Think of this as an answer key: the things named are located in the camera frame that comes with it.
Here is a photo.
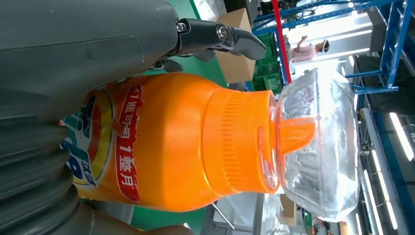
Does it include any red post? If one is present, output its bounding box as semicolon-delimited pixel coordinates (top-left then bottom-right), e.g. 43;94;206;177
272;0;293;84

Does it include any blue metal rack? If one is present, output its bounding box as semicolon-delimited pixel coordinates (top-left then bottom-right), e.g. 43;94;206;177
253;0;415;95

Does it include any large white table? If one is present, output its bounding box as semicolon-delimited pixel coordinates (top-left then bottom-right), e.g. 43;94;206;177
207;191;283;235

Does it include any person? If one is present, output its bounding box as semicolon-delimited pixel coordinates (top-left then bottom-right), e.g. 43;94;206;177
290;35;331;64

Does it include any green plastic crate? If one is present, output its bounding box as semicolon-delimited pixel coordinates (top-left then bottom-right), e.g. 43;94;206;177
253;32;283;93

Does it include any cardboard box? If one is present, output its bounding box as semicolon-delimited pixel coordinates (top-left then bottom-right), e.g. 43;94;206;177
215;8;257;84

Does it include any metal table frame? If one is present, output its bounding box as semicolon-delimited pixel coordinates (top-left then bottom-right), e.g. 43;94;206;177
210;202;236;231

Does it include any orange detergent bottle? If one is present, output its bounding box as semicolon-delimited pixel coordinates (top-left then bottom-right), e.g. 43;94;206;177
58;68;362;223

